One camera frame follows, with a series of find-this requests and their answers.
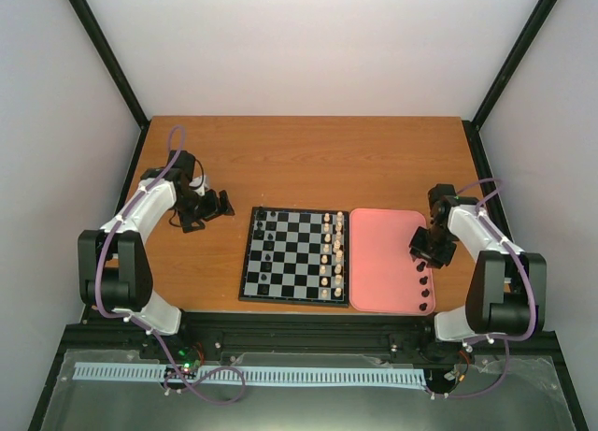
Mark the black and white chessboard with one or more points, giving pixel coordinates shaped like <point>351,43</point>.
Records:
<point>302,263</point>

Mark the light blue cable duct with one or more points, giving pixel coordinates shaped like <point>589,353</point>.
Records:
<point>256,376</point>

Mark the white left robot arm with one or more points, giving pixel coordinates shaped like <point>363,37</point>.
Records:
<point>113,267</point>

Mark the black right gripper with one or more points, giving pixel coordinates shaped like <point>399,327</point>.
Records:
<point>434,261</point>

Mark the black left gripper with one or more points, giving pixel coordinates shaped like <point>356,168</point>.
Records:
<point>213,210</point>

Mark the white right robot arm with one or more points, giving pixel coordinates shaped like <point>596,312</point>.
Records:
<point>507,293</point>

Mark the pink plastic tray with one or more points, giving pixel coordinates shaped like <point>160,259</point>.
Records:
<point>383,277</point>

